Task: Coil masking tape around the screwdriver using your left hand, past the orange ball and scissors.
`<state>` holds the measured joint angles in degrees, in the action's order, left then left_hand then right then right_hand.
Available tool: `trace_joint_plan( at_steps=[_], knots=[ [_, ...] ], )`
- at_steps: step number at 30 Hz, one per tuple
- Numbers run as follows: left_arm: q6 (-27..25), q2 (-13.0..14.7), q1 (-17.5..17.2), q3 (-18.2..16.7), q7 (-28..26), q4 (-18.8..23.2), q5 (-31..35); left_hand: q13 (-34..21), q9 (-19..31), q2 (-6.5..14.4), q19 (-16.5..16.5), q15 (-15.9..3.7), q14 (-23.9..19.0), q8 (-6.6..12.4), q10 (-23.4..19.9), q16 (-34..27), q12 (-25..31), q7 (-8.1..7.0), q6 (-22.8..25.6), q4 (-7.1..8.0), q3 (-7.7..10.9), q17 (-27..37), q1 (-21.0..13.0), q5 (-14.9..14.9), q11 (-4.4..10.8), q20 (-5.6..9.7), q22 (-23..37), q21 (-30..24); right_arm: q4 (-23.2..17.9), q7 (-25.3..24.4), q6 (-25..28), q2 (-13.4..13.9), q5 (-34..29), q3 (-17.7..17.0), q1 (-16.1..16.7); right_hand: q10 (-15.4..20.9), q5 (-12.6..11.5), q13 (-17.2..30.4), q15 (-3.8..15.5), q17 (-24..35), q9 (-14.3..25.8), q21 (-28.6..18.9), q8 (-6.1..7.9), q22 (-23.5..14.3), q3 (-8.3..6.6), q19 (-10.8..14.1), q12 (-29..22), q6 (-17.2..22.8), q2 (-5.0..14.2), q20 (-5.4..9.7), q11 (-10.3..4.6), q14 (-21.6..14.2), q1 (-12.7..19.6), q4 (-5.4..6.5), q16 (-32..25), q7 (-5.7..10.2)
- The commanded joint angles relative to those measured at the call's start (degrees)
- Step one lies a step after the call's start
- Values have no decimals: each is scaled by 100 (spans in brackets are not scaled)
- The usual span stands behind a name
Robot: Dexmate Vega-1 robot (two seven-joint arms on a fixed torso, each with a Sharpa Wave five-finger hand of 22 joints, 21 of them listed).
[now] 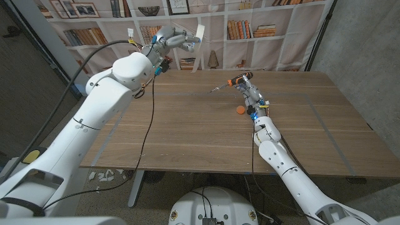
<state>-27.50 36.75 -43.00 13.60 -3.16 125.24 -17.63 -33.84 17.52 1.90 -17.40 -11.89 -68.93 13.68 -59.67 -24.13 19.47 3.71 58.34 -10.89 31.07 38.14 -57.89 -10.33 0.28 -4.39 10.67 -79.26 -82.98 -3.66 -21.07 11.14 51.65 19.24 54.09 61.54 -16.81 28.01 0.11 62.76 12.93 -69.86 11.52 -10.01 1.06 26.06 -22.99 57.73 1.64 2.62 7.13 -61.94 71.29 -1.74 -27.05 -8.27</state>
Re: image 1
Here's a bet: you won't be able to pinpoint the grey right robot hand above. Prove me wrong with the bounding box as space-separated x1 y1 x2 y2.
236 74 267 115

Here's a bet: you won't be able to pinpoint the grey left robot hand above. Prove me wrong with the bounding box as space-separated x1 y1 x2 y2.
146 25 202 68

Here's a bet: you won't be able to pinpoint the orange black screwdriver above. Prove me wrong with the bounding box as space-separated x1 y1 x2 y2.
207 71 254 94

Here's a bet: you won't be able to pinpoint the cream masking tape roll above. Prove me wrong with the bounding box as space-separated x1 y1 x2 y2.
191 24 206 74

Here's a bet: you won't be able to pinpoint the printed bookshelf backdrop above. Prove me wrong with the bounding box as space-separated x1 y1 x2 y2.
32 0 335 90

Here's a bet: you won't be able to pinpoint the black backdrop stand pole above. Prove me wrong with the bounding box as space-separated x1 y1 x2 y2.
304 0 338 72

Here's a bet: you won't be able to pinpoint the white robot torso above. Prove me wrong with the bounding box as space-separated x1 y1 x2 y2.
168 186 259 225

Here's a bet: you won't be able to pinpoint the white paper scraps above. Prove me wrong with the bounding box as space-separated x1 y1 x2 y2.
88 168 126 194

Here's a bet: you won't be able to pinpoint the white table leg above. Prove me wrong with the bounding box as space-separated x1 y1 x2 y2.
127 170 145 209

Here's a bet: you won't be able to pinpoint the yellow black floor object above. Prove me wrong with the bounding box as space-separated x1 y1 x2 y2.
21 147 48 165

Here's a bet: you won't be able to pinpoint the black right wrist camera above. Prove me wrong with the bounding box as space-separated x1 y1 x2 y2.
246 104 259 121

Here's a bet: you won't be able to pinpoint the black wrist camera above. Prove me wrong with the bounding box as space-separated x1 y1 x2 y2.
154 58 171 76
246 104 259 121

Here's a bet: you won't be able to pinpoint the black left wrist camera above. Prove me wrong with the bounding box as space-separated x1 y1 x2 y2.
154 58 171 76

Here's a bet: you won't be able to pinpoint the black orange handled scissors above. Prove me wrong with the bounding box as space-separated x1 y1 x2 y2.
134 77 153 99

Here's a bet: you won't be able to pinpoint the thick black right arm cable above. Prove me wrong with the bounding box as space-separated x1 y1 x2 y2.
279 136 310 178

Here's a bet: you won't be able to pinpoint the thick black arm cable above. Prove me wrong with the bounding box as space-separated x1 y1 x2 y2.
279 136 310 178
0 39 139 184

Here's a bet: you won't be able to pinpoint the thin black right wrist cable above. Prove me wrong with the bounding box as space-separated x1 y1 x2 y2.
249 120 329 225

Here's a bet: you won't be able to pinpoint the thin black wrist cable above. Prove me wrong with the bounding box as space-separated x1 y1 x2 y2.
43 74 157 211
249 120 329 225

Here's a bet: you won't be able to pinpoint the thin black left wrist cable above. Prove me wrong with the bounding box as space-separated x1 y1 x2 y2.
43 74 157 211

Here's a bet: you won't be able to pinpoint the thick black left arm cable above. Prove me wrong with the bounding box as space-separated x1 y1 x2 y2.
0 39 139 184

